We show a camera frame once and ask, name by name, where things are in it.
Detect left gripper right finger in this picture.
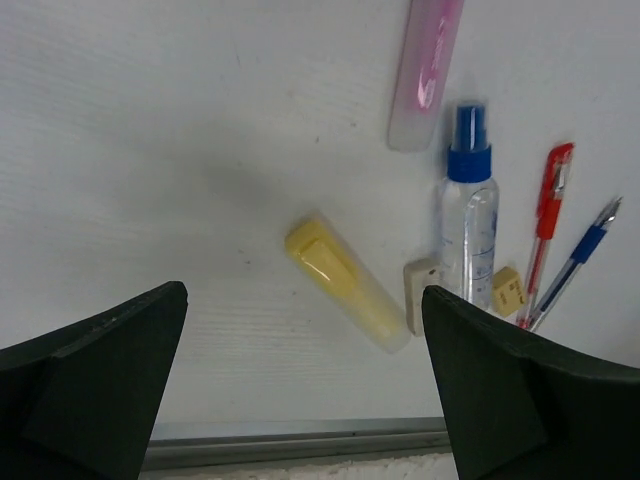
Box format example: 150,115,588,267
422,286,639,479

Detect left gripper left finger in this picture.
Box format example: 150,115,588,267
1,281,188,479

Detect blue cap spray bottle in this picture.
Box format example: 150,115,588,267
438,100,499,310

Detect yellow highlighter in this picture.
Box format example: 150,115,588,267
284,213,411,354

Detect pink highlighter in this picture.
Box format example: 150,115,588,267
387,0,464,153

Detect yellow eraser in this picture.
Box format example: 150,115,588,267
492,266,527,318

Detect blue pen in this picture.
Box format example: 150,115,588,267
526,197,623,332

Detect red pen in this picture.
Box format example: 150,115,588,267
516,142,575,328

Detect aluminium front rail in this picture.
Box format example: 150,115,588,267
142,417,451,472

